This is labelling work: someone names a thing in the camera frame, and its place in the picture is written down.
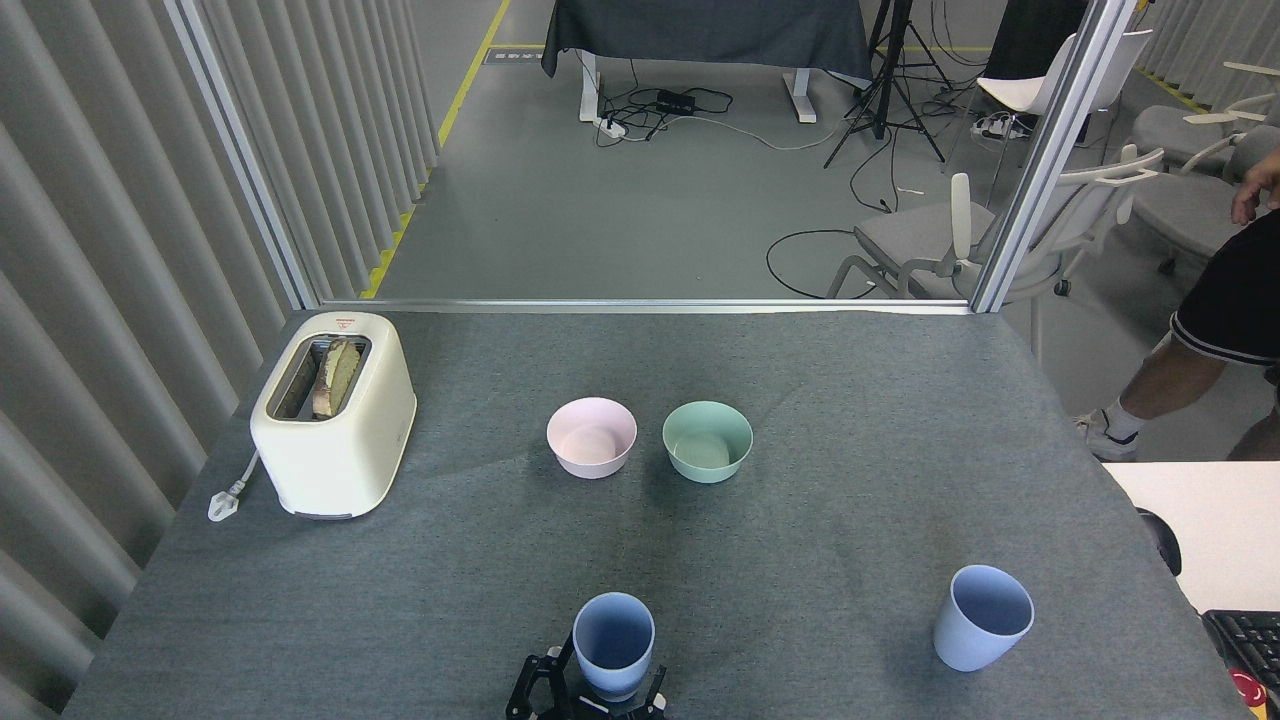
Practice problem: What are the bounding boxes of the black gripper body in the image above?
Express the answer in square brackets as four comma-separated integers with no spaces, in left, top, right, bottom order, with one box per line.
[555,688,657,720]

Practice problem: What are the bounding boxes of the blue cup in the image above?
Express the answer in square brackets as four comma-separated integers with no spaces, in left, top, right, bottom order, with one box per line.
[572,592,657,702]
[933,565,1036,673]

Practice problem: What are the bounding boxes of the person's hand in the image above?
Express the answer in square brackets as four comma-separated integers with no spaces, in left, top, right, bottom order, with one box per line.
[1231,145,1280,227]

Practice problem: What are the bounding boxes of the pink bowl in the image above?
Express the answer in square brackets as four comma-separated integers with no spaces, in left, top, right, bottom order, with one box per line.
[546,397,638,480]

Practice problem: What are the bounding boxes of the green bowl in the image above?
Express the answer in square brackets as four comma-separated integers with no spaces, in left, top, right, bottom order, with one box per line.
[662,401,754,485]

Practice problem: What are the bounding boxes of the cream white toaster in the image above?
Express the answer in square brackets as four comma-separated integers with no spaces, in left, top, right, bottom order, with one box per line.
[250,312,417,521]

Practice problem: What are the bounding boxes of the toasted bread slice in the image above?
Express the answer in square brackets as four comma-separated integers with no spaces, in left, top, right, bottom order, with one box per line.
[311,338,363,420]

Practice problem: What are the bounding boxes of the black rounded object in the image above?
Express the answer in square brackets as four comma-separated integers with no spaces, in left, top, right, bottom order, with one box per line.
[1137,507,1184,577]

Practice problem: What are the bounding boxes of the white side table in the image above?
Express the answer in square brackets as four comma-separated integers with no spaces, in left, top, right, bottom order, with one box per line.
[1101,460,1280,617]

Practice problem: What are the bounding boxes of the black keyboard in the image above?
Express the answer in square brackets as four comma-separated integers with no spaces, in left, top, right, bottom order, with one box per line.
[1201,609,1280,693]

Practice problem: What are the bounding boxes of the black tripod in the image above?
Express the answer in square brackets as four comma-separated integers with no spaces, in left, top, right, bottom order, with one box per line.
[823,0,947,170]

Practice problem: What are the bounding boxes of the dark cloth covered table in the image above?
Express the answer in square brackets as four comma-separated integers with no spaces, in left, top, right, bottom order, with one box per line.
[541,0,874,125]

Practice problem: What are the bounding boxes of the white plastic chair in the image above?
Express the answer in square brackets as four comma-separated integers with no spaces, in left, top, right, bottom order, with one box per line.
[975,29,1154,201]

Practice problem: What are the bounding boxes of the person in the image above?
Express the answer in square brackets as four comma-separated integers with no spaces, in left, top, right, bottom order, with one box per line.
[1074,205,1280,463]

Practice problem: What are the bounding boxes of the grey office chair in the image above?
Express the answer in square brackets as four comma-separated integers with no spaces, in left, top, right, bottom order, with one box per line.
[1131,61,1280,177]
[1118,124,1280,279]

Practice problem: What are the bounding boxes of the white toaster cord with plug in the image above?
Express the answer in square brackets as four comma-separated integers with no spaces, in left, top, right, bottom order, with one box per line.
[207,449,263,524]

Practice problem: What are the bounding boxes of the silver aluminium rail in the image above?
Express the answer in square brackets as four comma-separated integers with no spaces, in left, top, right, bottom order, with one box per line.
[318,297,976,316]

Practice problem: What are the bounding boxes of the black looped floor cable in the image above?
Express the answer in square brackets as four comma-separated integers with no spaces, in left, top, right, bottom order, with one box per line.
[766,229,887,301]

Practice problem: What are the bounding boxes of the grey chair with white frame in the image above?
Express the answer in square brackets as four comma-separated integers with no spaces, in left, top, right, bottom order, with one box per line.
[828,146,1167,367]

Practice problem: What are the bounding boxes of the white floor cable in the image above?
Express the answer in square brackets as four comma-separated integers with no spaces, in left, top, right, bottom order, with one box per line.
[690,112,857,153]

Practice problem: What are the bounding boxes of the black tangled cables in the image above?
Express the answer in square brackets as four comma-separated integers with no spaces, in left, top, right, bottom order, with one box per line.
[597,55,736,145]

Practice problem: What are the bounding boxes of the silver aluminium post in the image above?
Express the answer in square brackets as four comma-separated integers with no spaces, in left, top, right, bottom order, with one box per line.
[163,0,321,311]
[968,0,1143,315]

